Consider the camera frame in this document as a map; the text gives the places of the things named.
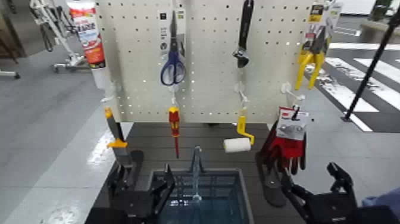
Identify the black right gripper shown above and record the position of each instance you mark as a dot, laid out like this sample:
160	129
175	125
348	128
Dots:
331	209

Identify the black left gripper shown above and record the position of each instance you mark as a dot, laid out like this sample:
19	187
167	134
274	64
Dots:
134	206

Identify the red black gloves with card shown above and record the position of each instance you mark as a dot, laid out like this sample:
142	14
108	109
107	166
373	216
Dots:
287	150

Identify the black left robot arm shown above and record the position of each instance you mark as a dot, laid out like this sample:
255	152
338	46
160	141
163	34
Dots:
97	217

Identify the blue grey plastic crate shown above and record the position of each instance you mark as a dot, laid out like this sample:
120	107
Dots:
218	200

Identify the black pegboard stand foot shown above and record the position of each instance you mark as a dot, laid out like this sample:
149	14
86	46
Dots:
272	190
137	162

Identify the red yellow screwdriver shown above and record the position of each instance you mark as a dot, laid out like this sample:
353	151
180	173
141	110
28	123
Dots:
174	122

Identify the clear plastic pegboard hook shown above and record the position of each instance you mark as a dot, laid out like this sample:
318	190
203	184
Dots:
114	89
241	92
173	94
290	91

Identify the black tripod pole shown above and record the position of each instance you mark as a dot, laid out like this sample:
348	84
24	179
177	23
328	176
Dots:
372	65

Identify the white pegboard panel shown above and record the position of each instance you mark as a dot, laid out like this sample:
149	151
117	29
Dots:
212	62

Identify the red white sealant cartridge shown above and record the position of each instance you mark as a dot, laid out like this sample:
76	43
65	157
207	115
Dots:
90	34

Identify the grey concrete bench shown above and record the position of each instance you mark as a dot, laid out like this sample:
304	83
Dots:
379	29

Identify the black adjustable wrench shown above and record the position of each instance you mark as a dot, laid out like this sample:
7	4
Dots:
244	28

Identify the white wheeled stand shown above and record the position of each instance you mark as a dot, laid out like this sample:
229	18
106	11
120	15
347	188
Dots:
56	28

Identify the brown wooden furniture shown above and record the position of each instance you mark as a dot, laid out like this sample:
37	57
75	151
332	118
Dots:
9	28

